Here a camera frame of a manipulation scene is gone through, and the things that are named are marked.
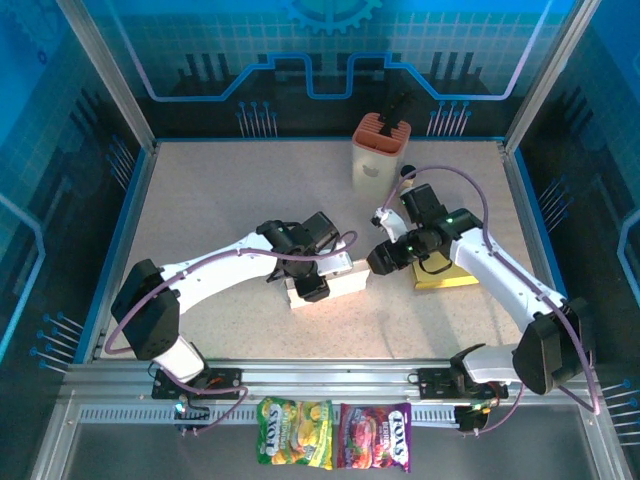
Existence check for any yellow paper box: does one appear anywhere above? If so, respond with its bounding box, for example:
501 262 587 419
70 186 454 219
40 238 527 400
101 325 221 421
409 249 481 291

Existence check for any white paper box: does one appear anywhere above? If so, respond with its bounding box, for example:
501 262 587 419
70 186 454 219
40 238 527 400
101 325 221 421
283 258 371 310

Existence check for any small jar with black lid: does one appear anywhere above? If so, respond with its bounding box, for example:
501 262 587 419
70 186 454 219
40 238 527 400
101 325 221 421
398 163 419 194

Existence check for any beige knife block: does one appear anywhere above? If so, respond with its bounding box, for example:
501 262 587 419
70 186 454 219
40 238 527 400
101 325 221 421
349 112 413 194

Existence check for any black control board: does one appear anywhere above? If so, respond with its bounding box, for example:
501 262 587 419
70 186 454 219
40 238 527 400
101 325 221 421
453 402 494 436
172 399 212 435

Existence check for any green candy bag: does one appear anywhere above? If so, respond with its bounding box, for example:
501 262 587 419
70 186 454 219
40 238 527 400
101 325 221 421
256 396 335 471

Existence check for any purple Fox's candy bag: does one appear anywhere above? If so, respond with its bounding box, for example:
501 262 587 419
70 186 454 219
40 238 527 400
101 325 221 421
336 401 413 474

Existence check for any black knife handle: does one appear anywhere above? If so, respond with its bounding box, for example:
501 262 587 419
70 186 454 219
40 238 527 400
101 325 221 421
380 89 416 137

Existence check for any aluminium mounting rail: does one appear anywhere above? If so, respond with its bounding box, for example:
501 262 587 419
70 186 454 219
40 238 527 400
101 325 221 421
62 357 599 401

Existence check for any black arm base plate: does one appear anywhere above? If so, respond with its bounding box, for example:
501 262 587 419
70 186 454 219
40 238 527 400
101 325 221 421
416 367 510 401
151 367 247 401

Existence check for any slotted cable tray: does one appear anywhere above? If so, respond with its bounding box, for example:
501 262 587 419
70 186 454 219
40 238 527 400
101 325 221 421
79 403 484 426

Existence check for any aluminium frame post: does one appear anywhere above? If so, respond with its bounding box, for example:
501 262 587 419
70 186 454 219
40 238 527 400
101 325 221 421
54 0 160 151
502 0 600 151

